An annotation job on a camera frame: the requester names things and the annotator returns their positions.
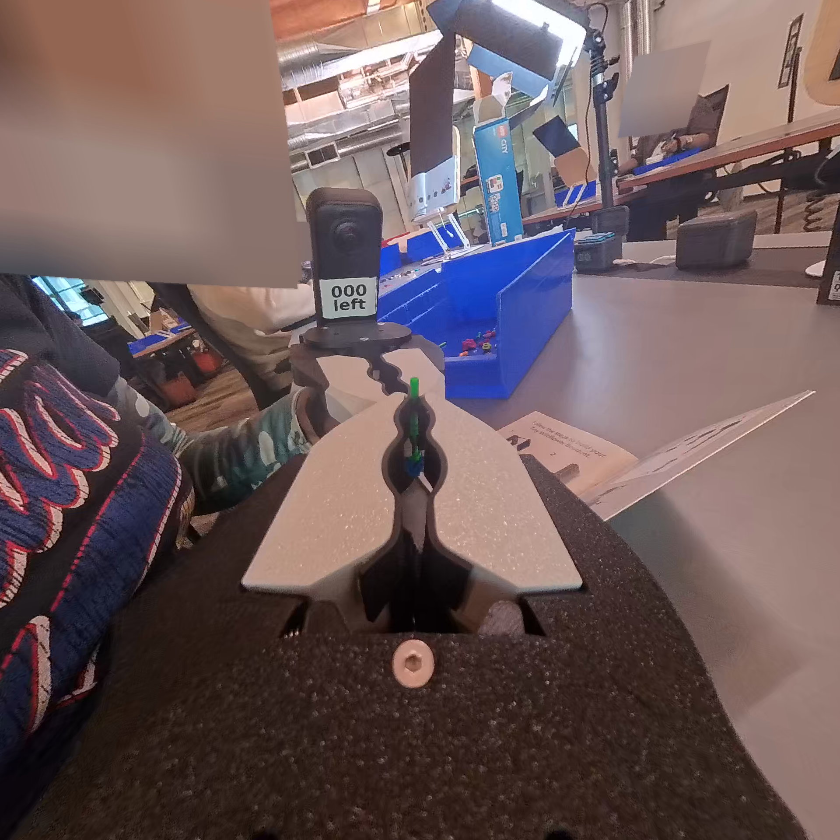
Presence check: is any person's left hand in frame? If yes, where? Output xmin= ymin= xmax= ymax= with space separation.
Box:
xmin=289 ymin=384 xmax=345 ymax=445

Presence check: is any blue printed carton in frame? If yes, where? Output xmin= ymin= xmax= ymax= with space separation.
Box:
xmin=472 ymin=115 xmax=525 ymax=245

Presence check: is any white instruction booklet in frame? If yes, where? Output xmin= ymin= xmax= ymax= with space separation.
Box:
xmin=497 ymin=389 xmax=816 ymax=522

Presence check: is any wooden table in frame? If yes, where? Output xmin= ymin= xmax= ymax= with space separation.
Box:
xmin=523 ymin=111 xmax=840 ymax=227

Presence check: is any small blue plastic bin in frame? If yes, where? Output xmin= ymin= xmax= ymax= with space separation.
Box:
xmin=381 ymin=217 xmax=471 ymax=270

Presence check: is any grey desk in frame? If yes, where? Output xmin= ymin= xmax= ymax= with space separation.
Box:
xmin=460 ymin=230 xmax=840 ymax=840

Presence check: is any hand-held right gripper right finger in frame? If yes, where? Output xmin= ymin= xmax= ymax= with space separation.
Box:
xmin=423 ymin=394 xmax=582 ymax=618

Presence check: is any black light stand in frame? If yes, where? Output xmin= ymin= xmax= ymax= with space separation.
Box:
xmin=582 ymin=24 xmax=628 ymax=245

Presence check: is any dark charger block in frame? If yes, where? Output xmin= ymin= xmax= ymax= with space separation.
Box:
xmin=573 ymin=233 xmax=626 ymax=274

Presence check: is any bright studio light panel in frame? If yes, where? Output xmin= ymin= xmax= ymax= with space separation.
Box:
xmin=424 ymin=0 xmax=589 ymax=82

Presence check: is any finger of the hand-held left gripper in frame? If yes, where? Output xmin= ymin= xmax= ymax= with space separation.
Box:
xmin=322 ymin=352 xmax=395 ymax=424
xmin=388 ymin=344 xmax=448 ymax=399

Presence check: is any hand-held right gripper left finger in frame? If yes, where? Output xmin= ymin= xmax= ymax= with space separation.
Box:
xmin=243 ymin=394 xmax=418 ymax=618

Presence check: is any person's dark clothing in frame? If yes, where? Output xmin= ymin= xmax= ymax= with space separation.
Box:
xmin=0 ymin=273 xmax=191 ymax=788

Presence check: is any black glossy cardboard box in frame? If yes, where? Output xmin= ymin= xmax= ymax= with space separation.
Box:
xmin=815 ymin=197 xmax=840 ymax=307

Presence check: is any green toy rod brick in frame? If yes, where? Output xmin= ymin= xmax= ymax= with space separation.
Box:
xmin=406 ymin=377 xmax=425 ymax=463

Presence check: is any person's left forearm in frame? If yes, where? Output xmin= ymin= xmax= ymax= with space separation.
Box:
xmin=108 ymin=378 xmax=316 ymax=515

